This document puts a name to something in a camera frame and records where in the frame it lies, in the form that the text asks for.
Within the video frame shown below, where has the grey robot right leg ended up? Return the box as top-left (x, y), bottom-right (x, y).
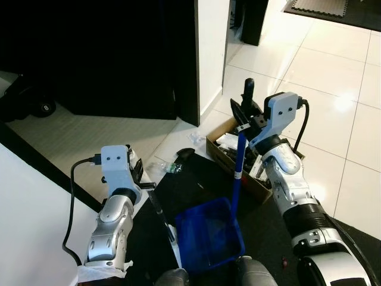
top-left (234, 256), bottom-right (279, 286)

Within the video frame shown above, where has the white crumpled paper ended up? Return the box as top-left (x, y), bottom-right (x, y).
top-left (217, 134), bottom-right (239, 148)

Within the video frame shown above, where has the blue broom stick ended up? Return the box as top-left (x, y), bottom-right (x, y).
top-left (231, 132), bottom-right (248, 216)

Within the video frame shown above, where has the large black cabinet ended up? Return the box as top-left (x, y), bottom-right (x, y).
top-left (0, 0), bottom-right (200, 127)

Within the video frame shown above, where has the dark rug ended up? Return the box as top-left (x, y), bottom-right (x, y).
top-left (283, 0), bottom-right (381, 32)

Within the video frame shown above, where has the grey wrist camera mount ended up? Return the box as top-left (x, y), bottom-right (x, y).
top-left (250, 92), bottom-right (301, 150)
top-left (100, 145), bottom-right (142, 191)

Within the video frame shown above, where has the black dumbbell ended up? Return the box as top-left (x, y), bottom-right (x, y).
top-left (30, 98), bottom-right (57, 118)

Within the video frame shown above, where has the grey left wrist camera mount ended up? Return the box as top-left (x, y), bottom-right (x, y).
top-left (100, 145), bottom-right (142, 191)

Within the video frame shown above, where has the grey robot leg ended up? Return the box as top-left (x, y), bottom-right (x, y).
top-left (234, 256), bottom-right (279, 286)
top-left (154, 268), bottom-right (190, 286)

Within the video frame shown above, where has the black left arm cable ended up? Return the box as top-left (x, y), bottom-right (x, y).
top-left (63, 156), bottom-right (102, 266)

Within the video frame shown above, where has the tall black speaker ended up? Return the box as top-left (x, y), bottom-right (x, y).
top-left (229, 0), bottom-right (270, 47)

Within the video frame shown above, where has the black floor mat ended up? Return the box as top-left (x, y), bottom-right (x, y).
top-left (122, 152), bottom-right (381, 286)

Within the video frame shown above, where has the small black rounded object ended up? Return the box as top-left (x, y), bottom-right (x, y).
top-left (177, 149), bottom-right (196, 161)

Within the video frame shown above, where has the grey puzzle foam mat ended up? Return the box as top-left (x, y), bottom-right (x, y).
top-left (292, 0), bottom-right (349, 17)

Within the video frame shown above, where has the crushed clear plastic bottle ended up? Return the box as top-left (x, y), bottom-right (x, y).
top-left (161, 160), bottom-right (184, 178)

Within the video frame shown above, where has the blue dustpan with black handle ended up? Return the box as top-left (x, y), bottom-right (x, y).
top-left (145, 184), bottom-right (246, 276)

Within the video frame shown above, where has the grey robot left leg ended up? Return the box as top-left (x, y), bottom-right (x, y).
top-left (154, 268), bottom-right (190, 286)

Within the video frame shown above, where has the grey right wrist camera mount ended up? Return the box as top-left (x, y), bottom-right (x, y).
top-left (250, 92), bottom-right (301, 150)

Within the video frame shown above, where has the brown cardboard box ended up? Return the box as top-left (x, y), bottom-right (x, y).
top-left (205, 115), bottom-right (305, 206)

